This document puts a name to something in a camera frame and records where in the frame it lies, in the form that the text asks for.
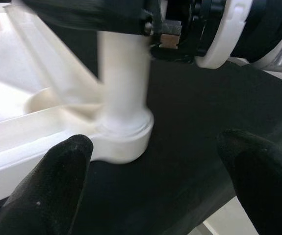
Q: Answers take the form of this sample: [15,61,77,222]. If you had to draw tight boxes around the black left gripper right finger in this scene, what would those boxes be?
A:
[216,129,282,235]

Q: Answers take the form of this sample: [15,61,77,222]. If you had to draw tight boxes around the white plastic table leg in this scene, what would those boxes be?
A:
[98,30,152,133]

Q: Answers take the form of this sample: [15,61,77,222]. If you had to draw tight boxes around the white plastic table top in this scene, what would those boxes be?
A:
[0,0,155,209]

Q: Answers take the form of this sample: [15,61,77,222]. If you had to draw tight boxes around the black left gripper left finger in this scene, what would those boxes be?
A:
[0,134,94,235]

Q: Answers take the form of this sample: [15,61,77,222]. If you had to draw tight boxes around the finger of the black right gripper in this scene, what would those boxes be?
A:
[20,0,154,34]

